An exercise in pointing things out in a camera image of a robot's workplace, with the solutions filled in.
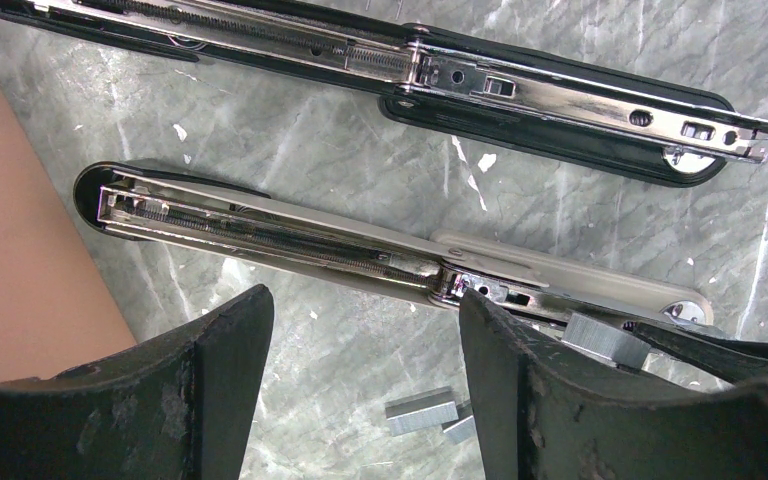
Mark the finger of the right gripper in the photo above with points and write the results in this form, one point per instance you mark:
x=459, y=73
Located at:
x=733, y=361

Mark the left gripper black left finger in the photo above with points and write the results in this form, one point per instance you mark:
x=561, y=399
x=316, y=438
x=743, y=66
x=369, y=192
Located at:
x=177, y=406

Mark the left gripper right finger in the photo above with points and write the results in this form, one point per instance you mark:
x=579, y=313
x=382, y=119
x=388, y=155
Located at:
x=544, y=410

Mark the grey staple piece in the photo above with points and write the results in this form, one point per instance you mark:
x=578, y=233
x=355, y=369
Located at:
x=463, y=428

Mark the silver staple strip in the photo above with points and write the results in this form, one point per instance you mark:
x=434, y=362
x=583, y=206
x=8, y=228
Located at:
x=421, y=411

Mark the beige black stapler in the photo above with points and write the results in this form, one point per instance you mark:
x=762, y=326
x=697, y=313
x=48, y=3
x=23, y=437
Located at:
x=138, y=202

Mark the orange mesh file organizer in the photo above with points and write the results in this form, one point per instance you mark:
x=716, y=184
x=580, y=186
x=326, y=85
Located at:
x=56, y=312

